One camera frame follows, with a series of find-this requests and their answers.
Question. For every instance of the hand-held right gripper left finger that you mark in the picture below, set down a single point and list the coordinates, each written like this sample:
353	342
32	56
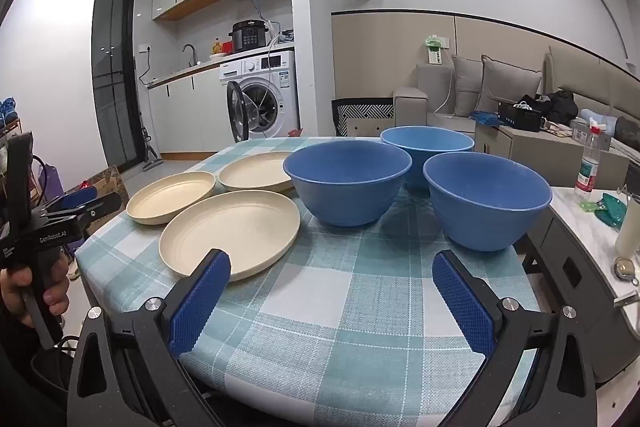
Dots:
200	302

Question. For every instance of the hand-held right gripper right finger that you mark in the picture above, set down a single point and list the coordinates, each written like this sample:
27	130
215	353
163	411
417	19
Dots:
462	307

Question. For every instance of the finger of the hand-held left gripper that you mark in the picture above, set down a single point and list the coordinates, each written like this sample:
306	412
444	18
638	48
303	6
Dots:
100	207
82	196

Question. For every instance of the cream plate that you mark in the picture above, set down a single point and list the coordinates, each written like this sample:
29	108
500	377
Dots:
230	234
255	172
170	197

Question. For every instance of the blue bowl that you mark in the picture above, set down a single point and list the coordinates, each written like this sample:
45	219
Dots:
347	187
427	144
487	202

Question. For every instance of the person's left forearm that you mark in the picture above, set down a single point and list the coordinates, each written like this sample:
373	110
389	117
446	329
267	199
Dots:
20	367

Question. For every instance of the person's left hand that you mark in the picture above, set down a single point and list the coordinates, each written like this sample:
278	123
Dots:
57	292

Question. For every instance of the brown cardboard box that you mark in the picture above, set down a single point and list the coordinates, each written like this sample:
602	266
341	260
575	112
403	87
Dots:
112	179

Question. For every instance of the purple bag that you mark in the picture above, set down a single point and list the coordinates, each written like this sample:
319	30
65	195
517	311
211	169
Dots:
54	179

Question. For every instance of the wooden shoe rack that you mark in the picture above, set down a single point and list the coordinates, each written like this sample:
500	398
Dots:
7	122

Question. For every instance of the upright vacuum cleaner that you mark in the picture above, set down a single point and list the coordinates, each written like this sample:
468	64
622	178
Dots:
150	147

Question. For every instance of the teal checked tablecloth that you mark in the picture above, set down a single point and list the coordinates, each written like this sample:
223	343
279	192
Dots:
350	297

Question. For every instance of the dark glass door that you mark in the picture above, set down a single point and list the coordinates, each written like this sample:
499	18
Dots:
112	77

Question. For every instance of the white kitchen base cabinets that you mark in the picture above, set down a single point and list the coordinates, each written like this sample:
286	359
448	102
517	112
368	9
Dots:
190	107

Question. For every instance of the white marble side table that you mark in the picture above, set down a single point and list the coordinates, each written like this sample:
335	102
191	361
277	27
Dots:
590	247

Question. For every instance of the beige low cabinet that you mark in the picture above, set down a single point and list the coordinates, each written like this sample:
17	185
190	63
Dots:
540	152

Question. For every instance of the teal plastic item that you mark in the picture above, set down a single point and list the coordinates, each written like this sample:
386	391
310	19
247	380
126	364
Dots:
610	209

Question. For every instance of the metal kitchen faucet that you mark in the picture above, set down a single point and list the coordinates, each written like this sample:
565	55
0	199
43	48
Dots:
191	53

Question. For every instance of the white cup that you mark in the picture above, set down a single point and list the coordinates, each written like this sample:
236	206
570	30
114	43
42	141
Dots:
627	232

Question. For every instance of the clear plastic water bottle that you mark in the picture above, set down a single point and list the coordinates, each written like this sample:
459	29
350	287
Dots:
587	167

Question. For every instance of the blue plastic bag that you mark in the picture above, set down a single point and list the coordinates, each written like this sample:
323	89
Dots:
485	117

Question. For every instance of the black box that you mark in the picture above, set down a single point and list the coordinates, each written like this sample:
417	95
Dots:
520	117

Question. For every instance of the yellow bottle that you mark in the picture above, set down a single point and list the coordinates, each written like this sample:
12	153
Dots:
217	47

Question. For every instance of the tissue box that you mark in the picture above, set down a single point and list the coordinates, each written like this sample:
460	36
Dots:
585	134

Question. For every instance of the black white patterned chair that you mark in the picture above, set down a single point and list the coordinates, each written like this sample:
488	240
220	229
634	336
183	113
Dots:
365	112

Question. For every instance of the white washing machine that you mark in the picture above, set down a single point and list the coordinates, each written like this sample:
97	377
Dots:
270	67

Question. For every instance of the black clothes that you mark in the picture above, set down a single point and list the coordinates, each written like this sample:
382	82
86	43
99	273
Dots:
560	104

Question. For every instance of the grey cushion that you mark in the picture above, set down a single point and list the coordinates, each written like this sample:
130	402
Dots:
507	82
465	82

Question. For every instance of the black pressure cooker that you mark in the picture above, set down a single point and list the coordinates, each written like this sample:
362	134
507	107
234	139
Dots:
247	36

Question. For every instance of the beige sofa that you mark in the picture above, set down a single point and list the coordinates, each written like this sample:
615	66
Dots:
420	82

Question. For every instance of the white wall panel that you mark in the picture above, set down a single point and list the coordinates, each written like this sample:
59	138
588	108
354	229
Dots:
434	49

